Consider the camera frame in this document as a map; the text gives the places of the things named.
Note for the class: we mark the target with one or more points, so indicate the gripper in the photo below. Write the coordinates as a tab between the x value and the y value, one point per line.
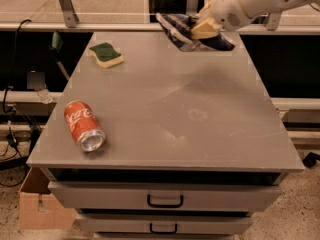
227	11

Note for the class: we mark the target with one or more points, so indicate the blue chip bag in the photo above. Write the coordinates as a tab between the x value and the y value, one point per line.
177	28

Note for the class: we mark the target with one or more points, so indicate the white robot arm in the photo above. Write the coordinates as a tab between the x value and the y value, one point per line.
256	8

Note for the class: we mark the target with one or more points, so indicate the green yellow sponge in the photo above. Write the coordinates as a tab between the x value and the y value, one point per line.
105	55

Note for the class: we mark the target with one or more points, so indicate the red coca-cola can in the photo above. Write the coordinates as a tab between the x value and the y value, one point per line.
83	126

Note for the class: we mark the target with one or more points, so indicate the plastic water bottle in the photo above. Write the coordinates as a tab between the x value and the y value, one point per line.
44	96

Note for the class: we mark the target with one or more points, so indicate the grey lower drawer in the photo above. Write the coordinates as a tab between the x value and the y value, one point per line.
164	224

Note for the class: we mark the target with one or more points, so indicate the grey drawer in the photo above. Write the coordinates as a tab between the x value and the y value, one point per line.
164	224
164	196

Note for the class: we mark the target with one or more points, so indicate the grey upper drawer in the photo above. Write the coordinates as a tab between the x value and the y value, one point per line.
164	196

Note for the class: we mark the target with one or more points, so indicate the cardboard box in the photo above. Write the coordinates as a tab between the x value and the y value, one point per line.
38	207

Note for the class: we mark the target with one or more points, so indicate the right metal bracket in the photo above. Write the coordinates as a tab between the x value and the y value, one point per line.
272	21

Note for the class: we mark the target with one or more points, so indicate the left metal bracket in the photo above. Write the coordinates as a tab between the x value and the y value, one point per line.
70	17

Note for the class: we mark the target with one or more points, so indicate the green handled tool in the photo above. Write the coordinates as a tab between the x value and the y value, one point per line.
54	49

